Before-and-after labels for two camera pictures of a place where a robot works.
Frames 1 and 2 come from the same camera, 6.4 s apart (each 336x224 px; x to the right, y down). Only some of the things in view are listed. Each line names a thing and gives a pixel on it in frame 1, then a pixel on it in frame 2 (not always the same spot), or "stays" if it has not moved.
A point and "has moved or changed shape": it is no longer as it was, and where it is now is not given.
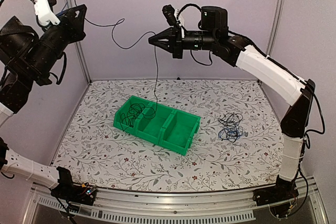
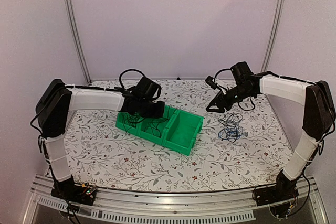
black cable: (116, 43) -> (154, 125)
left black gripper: (76, 27) -> (159, 113)
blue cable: (228, 134) stays
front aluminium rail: (224, 206) stays
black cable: (232, 120) stays
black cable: (134, 110) has moved or changed shape
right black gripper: (176, 47) -> (218, 100)
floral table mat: (237, 147) stays
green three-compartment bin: (172, 129) stays
